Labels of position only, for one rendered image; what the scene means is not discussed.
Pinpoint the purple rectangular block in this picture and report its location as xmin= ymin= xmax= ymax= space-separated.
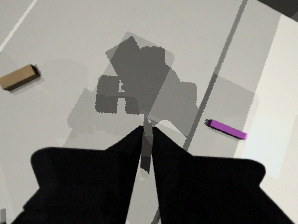
xmin=207 ymin=119 xmax=248 ymax=140

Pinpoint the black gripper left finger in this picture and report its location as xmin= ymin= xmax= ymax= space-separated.
xmin=30 ymin=126 xmax=144 ymax=224

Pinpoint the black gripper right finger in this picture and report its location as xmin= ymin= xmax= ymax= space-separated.
xmin=152 ymin=126 xmax=266 ymax=224

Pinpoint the brown rectangular block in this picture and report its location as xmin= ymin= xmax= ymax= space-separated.
xmin=0 ymin=64 xmax=41 ymax=91

